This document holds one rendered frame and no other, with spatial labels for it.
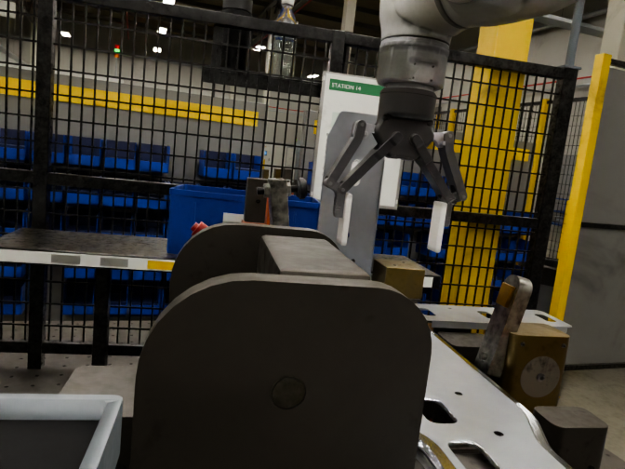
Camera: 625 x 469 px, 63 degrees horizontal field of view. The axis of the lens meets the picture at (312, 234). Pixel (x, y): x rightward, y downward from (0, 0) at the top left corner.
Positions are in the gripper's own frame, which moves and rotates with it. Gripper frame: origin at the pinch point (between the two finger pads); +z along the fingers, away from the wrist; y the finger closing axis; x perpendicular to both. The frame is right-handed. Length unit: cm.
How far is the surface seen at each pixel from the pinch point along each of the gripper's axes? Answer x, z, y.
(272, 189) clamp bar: -1.8, -5.5, -17.2
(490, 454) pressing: -28.4, 14.6, 1.7
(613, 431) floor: 149, 115, 194
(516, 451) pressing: -28.0, 14.6, 4.6
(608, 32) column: 562, -220, 476
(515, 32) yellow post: 58, -47, 48
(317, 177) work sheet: 54, -6, 0
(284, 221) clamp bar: -1.8, -1.6, -15.2
